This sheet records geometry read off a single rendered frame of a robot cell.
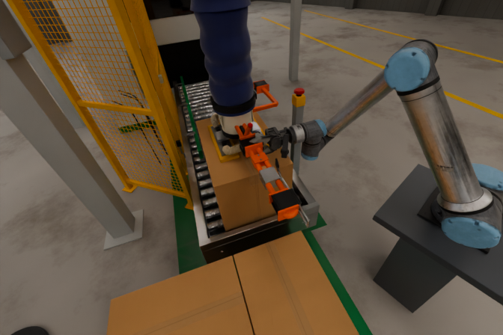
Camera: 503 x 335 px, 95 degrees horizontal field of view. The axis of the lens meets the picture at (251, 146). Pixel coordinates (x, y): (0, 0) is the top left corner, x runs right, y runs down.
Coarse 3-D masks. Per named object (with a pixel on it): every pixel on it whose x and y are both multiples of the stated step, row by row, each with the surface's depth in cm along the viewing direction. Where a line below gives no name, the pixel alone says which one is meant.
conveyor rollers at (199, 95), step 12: (192, 84) 293; (204, 84) 290; (180, 96) 269; (192, 96) 272; (204, 96) 267; (192, 108) 244; (204, 108) 246; (192, 144) 196; (204, 156) 183; (204, 168) 177; (204, 180) 163; (204, 192) 155; (204, 204) 148; (216, 228) 135
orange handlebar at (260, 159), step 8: (264, 88) 147; (272, 96) 138; (272, 104) 131; (240, 136) 110; (248, 152) 101; (256, 160) 95; (264, 160) 95; (280, 184) 85; (272, 192) 82; (288, 216) 75
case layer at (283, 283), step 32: (256, 256) 119; (288, 256) 118; (160, 288) 111; (192, 288) 110; (224, 288) 109; (256, 288) 108; (288, 288) 107; (320, 288) 106; (128, 320) 102; (160, 320) 101; (192, 320) 100; (224, 320) 99; (256, 320) 98; (288, 320) 97; (320, 320) 97
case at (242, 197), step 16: (256, 112) 152; (208, 144) 129; (208, 160) 119; (240, 160) 117; (272, 160) 115; (288, 160) 114; (224, 176) 109; (240, 176) 108; (256, 176) 110; (288, 176) 117; (224, 192) 109; (240, 192) 113; (256, 192) 116; (224, 208) 116; (240, 208) 120; (256, 208) 124; (272, 208) 129; (224, 224) 124; (240, 224) 129
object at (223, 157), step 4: (220, 124) 140; (208, 128) 139; (212, 128) 137; (216, 128) 132; (220, 128) 132; (212, 132) 134; (212, 136) 132; (216, 140) 128; (228, 140) 127; (216, 144) 125; (220, 144) 124; (224, 144) 121; (228, 144) 124; (232, 144) 124; (216, 148) 123; (220, 148) 122; (220, 152) 120; (220, 156) 118; (224, 156) 117; (228, 156) 117; (232, 156) 117; (236, 156) 117; (220, 160) 116; (224, 160) 116; (228, 160) 117
